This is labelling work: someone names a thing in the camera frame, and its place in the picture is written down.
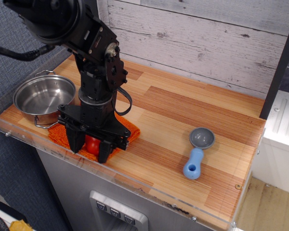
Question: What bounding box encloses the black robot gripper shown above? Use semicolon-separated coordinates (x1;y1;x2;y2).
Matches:
56;102;132;164

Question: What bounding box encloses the red toy hot dog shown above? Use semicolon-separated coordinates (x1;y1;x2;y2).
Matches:
85;135;101;156

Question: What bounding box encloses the orange cloth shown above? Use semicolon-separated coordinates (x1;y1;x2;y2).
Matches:
48;114;141;162

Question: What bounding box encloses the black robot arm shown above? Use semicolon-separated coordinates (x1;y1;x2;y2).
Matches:
4;0;131;163

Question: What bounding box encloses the stainless steel pot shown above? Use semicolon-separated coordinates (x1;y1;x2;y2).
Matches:
13;70;76;129

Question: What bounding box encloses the clear acrylic edge guard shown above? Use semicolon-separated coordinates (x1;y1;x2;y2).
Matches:
0;56;265;231

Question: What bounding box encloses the grey toy fridge cabinet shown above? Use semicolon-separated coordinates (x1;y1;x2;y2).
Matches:
37;150;209;231

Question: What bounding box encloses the silver dispenser button panel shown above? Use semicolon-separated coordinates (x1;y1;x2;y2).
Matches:
90;190;149;231

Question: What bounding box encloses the yellow tape piece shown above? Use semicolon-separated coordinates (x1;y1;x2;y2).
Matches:
9;220;34;231

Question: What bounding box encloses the blue grey ice cream scoop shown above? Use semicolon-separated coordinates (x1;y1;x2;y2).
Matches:
183;127;215;180

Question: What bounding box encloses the white ridged cabinet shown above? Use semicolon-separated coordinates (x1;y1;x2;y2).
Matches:
251;90;289;192

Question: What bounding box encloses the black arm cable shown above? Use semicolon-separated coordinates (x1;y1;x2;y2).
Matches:
0;43;56;62

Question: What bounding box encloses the black vertical post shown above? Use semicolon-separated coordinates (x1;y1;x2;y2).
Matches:
259;35;289;119

